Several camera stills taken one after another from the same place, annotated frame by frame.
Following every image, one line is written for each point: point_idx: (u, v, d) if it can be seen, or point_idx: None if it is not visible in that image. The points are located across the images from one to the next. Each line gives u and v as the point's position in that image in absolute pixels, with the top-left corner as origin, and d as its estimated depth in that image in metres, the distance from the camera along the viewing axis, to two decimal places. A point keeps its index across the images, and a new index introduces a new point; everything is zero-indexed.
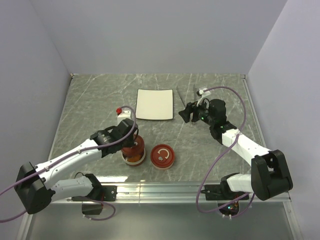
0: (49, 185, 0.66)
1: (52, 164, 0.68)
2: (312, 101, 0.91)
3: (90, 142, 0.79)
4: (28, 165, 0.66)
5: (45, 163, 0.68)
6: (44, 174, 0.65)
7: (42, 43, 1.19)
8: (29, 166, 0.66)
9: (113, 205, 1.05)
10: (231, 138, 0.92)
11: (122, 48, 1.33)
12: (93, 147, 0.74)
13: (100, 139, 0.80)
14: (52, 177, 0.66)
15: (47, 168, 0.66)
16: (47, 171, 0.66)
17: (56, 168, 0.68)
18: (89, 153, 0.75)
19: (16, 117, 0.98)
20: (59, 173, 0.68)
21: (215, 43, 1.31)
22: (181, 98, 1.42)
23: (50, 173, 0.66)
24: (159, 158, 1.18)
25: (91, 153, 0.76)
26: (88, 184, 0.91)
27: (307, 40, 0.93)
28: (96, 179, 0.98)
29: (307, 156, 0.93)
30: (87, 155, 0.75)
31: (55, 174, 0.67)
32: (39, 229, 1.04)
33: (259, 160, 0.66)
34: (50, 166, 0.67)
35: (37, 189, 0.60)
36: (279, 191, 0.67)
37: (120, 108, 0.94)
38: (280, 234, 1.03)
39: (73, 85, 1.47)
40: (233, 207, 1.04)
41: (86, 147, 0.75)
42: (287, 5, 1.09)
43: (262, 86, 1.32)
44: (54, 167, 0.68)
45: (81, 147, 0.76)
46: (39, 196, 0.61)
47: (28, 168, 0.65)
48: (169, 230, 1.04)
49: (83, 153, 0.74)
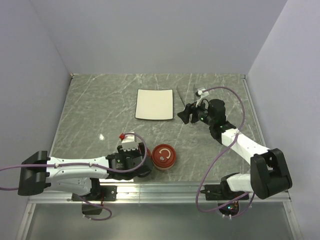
0: (48, 180, 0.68)
1: (63, 164, 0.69)
2: (312, 101, 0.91)
3: (103, 161, 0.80)
4: (43, 153, 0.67)
5: (57, 160, 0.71)
6: (51, 170, 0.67)
7: (42, 42, 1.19)
8: (43, 155, 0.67)
9: (109, 210, 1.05)
10: (230, 137, 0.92)
11: (122, 48, 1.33)
12: (103, 169, 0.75)
13: (113, 163, 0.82)
14: (55, 175, 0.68)
15: (57, 166, 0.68)
16: (55, 168, 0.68)
17: (63, 170, 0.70)
18: (97, 171, 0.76)
19: (16, 116, 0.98)
20: (63, 175, 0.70)
21: (214, 44, 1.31)
22: (181, 98, 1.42)
23: (56, 171, 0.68)
24: (160, 157, 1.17)
25: (99, 172, 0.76)
26: (86, 188, 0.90)
27: (307, 40, 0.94)
28: (96, 184, 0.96)
29: (307, 156, 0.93)
30: (95, 172, 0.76)
31: (59, 174, 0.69)
32: (39, 228, 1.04)
33: (259, 159, 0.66)
34: (60, 164, 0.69)
35: (37, 181, 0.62)
36: (278, 190, 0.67)
37: (123, 134, 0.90)
38: (280, 234, 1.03)
39: (73, 85, 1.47)
40: (233, 207, 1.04)
41: (98, 164, 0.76)
42: (287, 6, 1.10)
43: (262, 86, 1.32)
44: (62, 168, 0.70)
45: (94, 162, 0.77)
46: (34, 187, 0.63)
47: (41, 155, 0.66)
48: (169, 230, 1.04)
49: (92, 168, 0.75)
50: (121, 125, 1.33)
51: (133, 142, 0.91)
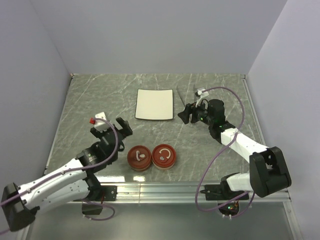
0: (31, 206, 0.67)
1: (34, 186, 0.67)
2: (312, 101, 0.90)
3: (75, 163, 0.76)
4: (12, 186, 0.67)
5: (28, 184, 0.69)
6: (25, 196, 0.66)
7: (42, 42, 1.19)
8: (12, 187, 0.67)
9: (112, 207, 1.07)
10: (230, 137, 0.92)
11: (122, 48, 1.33)
12: (77, 169, 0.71)
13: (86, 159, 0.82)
14: (33, 199, 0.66)
15: (28, 190, 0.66)
16: (28, 193, 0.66)
17: (38, 190, 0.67)
18: (72, 174, 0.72)
19: (16, 116, 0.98)
20: (41, 194, 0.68)
21: (214, 44, 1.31)
22: (181, 98, 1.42)
23: (31, 195, 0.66)
24: (161, 157, 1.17)
25: (75, 174, 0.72)
26: (83, 189, 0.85)
27: (307, 40, 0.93)
28: (95, 179, 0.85)
29: (307, 157, 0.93)
30: (71, 177, 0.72)
31: (36, 196, 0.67)
32: (38, 229, 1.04)
33: (257, 156, 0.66)
34: (31, 187, 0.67)
35: (17, 211, 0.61)
36: (277, 188, 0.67)
37: (92, 119, 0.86)
38: (280, 235, 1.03)
39: (73, 85, 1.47)
40: (233, 207, 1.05)
41: (70, 168, 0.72)
42: (287, 6, 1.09)
43: (262, 86, 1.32)
44: (36, 189, 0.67)
45: (65, 168, 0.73)
46: (19, 217, 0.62)
47: (11, 189, 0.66)
48: (169, 230, 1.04)
49: (66, 174, 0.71)
50: None
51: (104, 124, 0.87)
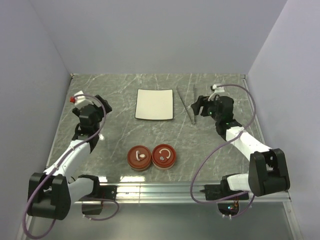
0: None
1: (59, 162, 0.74)
2: (312, 101, 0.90)
3: (75, 142, 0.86)
4: (36, 175, 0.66)
5: (50, 168, 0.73)
6: (56, 172, 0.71)
7: (42, 42, 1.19)
8: (38, 176, 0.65)
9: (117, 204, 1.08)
10: (234, 135, 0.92)
11: (122, 48, 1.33)
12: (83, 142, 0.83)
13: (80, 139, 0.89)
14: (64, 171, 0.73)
15: (57, 166, 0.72)
16: (58, 170, 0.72)
17: (64, 165, 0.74)
18: (81, 147, 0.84)
19: (15, 116, 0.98)
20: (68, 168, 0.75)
21: (214, 43, 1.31)
22: (181, 98, 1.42)
23: (61, 169, 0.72)
24: (161, 157, 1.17)
25: (83, 147, 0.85)
26: (87, 180, 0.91)
27: (307, 40, 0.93)
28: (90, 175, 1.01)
29: (308, 156, 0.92)
30: (80, 150, 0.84)
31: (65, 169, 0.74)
32: (38, 229, 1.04)
33: (258, 156, 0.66)
34: (57, 164, 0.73)
35: (60, 182, 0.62)
36: (274, 189, 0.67)
37: (72, 98, 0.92)
38: (280, 235, 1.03)
39: (73, 85, 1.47)
40: (233, 207, 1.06)
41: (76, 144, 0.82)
42: (287, 6, 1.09)
43: (262, 86, 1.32)
44: (62, 165, 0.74)
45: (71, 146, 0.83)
46: (62, 191, 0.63)
47: (36, 177, 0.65)
48: (169, 230, 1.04)
49: (76, 148, 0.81)
50: (121, 125, 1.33)
51: (85, 100, 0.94)
